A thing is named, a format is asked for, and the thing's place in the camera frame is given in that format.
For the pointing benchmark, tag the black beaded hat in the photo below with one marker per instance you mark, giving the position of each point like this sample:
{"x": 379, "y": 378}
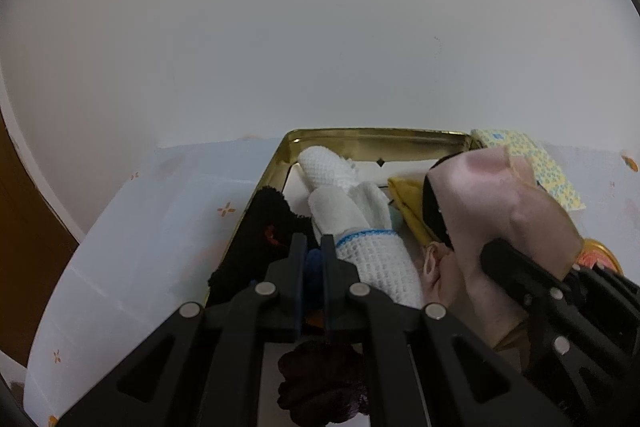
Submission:
{"x": 436, "y": 192}

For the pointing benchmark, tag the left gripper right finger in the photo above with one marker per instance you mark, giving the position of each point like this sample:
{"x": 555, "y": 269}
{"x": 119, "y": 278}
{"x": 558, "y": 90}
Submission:
{"x": 423, "y": 367}

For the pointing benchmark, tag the white waffle cloth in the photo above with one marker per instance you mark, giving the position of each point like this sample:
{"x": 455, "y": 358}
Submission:
{"x": 323, "y": 167}

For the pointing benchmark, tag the yellow cloth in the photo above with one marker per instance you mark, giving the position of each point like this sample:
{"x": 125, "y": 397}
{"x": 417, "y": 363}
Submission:
{"x": 407, "y": 195}

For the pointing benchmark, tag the round gold pink tin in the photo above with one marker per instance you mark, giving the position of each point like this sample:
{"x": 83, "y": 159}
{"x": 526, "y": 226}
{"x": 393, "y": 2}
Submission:
{"x": 595, "y": 253}

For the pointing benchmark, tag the persimmon print tablecloth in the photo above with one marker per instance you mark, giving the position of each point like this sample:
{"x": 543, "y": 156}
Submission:
{"x": 152, "y": 249}

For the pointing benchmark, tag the gold rectangular tin box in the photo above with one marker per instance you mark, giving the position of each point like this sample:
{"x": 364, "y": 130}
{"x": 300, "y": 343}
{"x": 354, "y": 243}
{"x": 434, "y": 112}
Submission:
{"x": 378, "y": 154}

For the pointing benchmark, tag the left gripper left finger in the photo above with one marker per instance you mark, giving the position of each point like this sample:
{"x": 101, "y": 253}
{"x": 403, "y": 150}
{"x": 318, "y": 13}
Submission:
{"x": 202, "y": 366}

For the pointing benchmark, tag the black fuzzy cloth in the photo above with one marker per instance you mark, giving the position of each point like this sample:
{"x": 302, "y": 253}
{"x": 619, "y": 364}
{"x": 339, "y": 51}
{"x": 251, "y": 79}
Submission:
{"x": 264, "y": 236}

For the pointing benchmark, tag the yellow patterned tissue pack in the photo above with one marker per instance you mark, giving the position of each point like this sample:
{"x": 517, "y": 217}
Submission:
{"x": 548, "y": 173}

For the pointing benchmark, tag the pink beige cloth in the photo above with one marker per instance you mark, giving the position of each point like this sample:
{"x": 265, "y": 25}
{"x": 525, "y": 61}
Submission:
{"x": 495, "y": 196}

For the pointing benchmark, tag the dark purple scrunchie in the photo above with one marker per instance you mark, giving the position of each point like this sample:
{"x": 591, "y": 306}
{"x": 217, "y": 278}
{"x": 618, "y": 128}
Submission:
{"x": 324, "y": 383}

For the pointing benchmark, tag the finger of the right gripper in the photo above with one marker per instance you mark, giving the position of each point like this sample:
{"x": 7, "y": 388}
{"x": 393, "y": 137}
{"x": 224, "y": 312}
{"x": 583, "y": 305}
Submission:
{"x": 520, "y": 271}

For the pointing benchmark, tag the pink drawstring pouch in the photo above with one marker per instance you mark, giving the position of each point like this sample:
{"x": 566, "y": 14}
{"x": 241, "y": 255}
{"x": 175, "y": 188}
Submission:
{"x": 440, "y": 276}

